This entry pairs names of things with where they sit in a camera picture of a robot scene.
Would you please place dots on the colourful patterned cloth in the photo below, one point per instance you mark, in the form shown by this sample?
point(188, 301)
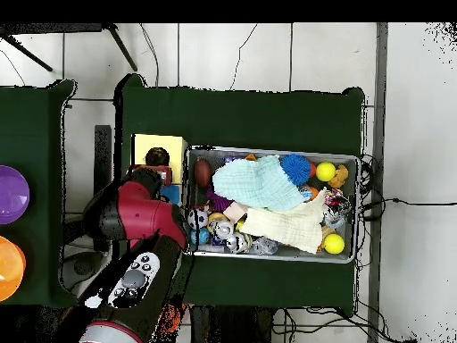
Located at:
point(157, 157)

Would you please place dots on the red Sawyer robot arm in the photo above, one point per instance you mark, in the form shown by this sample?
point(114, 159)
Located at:
point(142, 218)

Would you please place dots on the wooden box with three holes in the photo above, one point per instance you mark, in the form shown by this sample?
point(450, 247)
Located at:
point(142, 143)

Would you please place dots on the shallow mesh bin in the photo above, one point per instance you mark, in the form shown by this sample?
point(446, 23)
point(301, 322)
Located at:
point(285, 255)

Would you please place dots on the brown toy football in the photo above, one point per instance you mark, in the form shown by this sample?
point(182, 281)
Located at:
point(202, 173)

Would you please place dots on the small soccer ball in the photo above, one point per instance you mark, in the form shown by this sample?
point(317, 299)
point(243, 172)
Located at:
point(198, 219)

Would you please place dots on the black upright panel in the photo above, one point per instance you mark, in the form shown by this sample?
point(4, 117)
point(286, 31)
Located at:
point(103, 160)

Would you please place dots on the small blue globe ball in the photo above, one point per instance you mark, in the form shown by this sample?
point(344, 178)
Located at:
point(200, 235)

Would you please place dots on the crushed can with printed label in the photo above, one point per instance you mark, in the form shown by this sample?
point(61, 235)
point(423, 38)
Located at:
point(224, 227)

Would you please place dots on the light blue muslin cloth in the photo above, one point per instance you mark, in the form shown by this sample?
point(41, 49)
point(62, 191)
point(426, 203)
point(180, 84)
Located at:
point(257, 184)

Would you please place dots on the crushed silver can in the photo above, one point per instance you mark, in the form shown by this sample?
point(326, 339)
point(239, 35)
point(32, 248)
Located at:
point(237, 243)

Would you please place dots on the blue spiky ball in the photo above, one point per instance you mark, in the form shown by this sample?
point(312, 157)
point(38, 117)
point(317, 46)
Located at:
point(295, 168)

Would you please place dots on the cream muslin cloth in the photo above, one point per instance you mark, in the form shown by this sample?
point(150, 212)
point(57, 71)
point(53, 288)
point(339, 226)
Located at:
point(289, 225)

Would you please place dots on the black tripod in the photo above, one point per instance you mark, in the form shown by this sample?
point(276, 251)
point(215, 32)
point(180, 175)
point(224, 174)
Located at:
point(121, 47)

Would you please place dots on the dark green side tablecloth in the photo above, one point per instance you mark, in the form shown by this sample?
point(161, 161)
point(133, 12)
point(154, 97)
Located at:
point(35, 135)

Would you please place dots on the purple plastic bowl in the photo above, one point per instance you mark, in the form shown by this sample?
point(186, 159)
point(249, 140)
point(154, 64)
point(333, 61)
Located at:
point(12, 194)

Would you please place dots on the yellow ball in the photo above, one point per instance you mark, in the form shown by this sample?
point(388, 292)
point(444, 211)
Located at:
point(334, 243)
point(325, 171)

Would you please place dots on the orange plastic bowl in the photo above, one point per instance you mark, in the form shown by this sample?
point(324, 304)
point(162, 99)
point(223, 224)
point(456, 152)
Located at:
point(10, 268)

